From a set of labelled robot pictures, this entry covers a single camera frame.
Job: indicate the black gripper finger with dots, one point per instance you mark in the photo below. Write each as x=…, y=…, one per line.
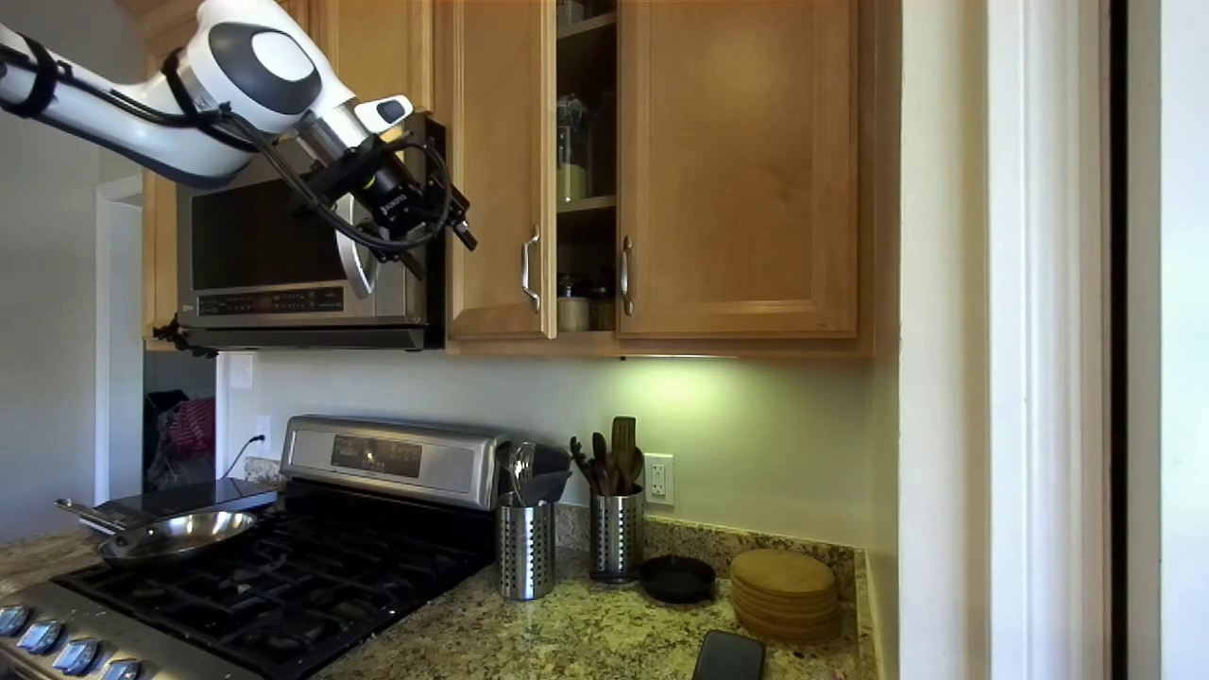
x=422, y=248
x=456, y=216

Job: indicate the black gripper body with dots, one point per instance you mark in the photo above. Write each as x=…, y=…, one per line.
x=392, y=190

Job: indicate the wooden cabinet door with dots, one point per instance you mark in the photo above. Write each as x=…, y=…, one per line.
x=741, y=163
x=497, y=163

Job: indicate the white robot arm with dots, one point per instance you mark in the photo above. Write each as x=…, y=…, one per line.
x=230, y=76

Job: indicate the white room door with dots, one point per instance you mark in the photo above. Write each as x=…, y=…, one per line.
x=1173, y=340

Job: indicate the glass jar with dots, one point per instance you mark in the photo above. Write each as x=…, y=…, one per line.
x=577, y=153

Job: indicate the small white container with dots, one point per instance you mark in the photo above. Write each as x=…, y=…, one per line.
x=577, y=311

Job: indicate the stainless steel microwave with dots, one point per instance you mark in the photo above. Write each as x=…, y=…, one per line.
x=252, y=266

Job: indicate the black kitchen utensils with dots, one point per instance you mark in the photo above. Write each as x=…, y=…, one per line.
x=516, y=470

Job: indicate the black kitchen turner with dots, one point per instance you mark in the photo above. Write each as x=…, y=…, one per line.
x=551, y=474

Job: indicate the black kitchen utensil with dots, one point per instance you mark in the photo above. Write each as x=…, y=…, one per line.
x=589, y=461

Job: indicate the wooden spatula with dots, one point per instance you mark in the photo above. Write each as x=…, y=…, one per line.
x=624, y=450

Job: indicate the red bag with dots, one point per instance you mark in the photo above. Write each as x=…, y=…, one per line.
x=184, y=437

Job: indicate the steel utensil holder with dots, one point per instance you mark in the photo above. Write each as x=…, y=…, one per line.
x=619, y=534
x=528, y=554

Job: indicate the stainless steel gas stove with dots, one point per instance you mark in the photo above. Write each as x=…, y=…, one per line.
x=314, y=554

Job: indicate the steel frying pan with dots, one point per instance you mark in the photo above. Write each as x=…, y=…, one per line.
x=174, y=529

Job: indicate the small black dish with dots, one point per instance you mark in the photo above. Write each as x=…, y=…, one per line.
x=679, y=581

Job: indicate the black spatula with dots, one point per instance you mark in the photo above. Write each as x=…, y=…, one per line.
x=728, y=659

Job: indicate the silver stove knob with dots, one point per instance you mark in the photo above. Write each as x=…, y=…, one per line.
x=8, y=620
x=123, y=671
x=79, y=655
x=41, y=635

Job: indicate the white wall outlet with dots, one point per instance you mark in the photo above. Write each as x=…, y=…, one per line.
x=658, y=479
x=264, y=460

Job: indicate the wooden wall cabinet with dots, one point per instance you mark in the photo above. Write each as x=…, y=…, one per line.
x=882, y=190

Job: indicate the white door frame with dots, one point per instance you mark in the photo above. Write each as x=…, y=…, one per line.
x=1043, y=340

